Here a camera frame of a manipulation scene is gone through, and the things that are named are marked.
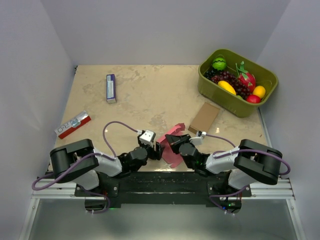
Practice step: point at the green toy watermelon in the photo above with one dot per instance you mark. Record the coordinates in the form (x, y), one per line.
(219, 63)

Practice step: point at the red toy apple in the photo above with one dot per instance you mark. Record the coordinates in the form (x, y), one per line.
(253, 99)

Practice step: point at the olive green plastic bin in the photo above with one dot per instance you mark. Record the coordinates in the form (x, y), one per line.
(239, 107)

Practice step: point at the orange toy lemon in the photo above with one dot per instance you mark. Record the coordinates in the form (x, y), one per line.
(259, 91)

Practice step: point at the brown cardboard box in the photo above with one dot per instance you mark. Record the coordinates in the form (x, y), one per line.
(204, 118)

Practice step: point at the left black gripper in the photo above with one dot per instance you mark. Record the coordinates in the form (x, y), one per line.
(155, 154)

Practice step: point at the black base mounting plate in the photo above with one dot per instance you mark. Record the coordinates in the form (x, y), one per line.
(157, 188)

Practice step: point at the aluminium frame rail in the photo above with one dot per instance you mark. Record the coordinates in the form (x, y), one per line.
(259, 191)

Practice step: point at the yellow toy mango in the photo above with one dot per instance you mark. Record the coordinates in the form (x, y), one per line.
(226, 86)

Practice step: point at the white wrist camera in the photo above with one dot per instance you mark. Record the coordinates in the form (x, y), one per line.
(199, 138)
(147, 138)

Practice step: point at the red toy dragon fruit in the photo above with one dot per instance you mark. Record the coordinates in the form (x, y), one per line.
(245, 77)

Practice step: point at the red white toothpaste box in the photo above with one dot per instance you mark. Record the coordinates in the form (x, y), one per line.
(72, 125)

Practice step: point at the dark purple toy grapes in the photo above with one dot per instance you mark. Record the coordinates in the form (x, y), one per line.
(215, 76)

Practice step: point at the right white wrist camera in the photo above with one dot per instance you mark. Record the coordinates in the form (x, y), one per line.
(199, 138)

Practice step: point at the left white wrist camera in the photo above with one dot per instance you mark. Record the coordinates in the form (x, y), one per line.
(147, 138)

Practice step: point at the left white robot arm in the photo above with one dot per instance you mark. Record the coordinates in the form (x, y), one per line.
(80, 162)

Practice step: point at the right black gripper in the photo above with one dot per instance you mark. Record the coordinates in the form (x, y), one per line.
(174, 141)

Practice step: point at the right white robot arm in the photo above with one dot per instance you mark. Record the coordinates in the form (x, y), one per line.
(246, 163)

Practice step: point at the purple toothpaste box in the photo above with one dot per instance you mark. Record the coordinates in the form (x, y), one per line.
(111, 88)

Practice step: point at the pink paper box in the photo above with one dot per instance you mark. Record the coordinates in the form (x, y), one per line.
(168, 155)

